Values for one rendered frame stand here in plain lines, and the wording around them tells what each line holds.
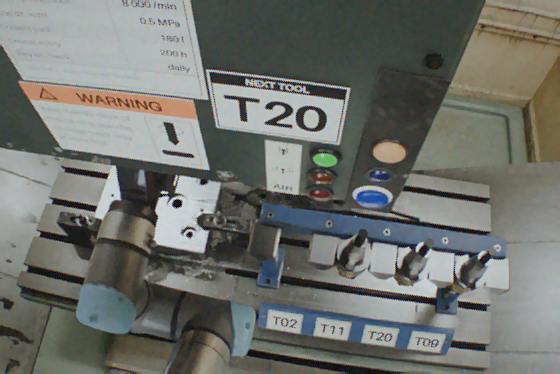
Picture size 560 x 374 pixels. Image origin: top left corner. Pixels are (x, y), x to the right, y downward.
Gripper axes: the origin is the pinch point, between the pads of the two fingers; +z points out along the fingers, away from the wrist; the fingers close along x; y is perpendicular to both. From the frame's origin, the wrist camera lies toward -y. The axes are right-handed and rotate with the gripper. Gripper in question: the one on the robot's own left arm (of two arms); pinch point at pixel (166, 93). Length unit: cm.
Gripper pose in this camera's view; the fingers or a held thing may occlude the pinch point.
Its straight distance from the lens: 76.7
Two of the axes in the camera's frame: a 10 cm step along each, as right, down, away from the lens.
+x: 9.9, 1.5, -0.8
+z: 1.7, -8.8, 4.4
